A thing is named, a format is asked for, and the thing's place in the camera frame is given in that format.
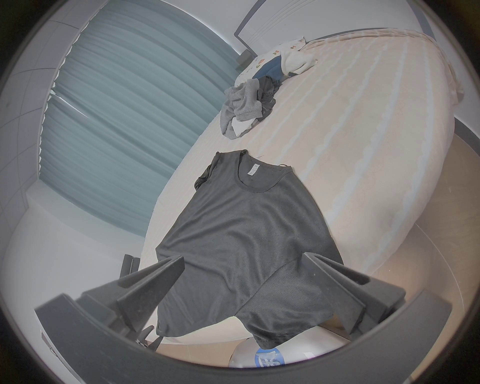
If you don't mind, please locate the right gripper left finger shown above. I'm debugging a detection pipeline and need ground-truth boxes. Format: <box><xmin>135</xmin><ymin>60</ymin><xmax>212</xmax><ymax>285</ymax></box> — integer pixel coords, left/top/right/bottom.
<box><xmin>77</xmin><ymin>256</ymin><xmax>186</xmax><ymax>333</ymax></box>

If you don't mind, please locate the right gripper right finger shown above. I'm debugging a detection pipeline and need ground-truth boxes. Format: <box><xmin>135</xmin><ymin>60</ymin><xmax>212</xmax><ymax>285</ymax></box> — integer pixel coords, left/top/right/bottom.
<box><xmin>300</xmin><ymin>253</ymin><xmax>408</xmax><ymax>333</ymax></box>

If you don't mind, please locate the black T-shirt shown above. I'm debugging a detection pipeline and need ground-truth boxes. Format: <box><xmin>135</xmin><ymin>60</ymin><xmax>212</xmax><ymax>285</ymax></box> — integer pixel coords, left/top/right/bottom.
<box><xmin>155</xmin><ymin>149</ymin><xmax>346</xmax><ymax>349</ymax></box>

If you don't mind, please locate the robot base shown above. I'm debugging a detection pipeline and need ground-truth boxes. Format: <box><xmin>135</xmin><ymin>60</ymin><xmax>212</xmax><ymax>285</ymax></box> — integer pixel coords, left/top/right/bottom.
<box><xmin>229</xmin><ymin>324</ymin><xmax>353</xmax><ymax>370</ymax></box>

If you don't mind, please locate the bed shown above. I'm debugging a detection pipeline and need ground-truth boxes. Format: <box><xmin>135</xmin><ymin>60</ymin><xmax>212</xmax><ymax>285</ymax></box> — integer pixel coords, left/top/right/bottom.
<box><xmin>140</xmin><ymin>0</ymin><xmax>466</xmax><ymax>347</ymax></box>

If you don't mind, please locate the pile of clothes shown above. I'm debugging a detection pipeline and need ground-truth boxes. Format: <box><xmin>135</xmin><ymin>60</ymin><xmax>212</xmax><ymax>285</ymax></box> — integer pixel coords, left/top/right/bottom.
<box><xmin>220</xmin><ymin>49</ymin><xmax>319</xmax><ymax>140</ymax></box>

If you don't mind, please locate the black chest of drawers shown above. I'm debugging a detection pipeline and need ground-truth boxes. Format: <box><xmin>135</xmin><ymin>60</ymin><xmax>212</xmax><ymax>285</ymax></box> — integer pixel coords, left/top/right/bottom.
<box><xmin>120</xmin><ymin>254</ymin><xmax>141</xmax><ymax>278</ymax></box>

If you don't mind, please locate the blue-green curtain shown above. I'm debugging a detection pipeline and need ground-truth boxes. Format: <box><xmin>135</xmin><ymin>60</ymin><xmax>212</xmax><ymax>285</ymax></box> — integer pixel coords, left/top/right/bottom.
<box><xmin>37</xmin><ymin>0</ymin><xmax>248</xmax><ymax>237</ymax></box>

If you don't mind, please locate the white printed pillow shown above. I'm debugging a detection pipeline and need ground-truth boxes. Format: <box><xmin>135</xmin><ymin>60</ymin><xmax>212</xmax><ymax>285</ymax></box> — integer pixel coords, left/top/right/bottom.
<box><xmin>234</xmin><ymin>36</ymin><xmax>308</xmax><ymax>85</ymax></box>

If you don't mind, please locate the grey bedside table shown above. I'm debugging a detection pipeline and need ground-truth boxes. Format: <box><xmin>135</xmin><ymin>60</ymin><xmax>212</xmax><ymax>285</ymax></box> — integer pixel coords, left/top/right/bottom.
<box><xmin>235</xmin><ymin>50</ymin><xmax>253</xmax><ymax>71</ymax></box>

